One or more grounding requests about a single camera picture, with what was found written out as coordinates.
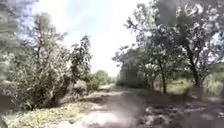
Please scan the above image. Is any pale dirt path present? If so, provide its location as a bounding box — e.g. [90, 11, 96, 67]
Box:
[56, 84, 224, 128]

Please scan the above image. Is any row of trees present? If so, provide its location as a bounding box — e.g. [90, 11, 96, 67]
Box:
[112, 0, 224, 98]
[0, 9, 111, 113]

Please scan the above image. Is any dry grass verge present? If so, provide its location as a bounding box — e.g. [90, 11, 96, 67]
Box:
[3, 99, 101, 128]

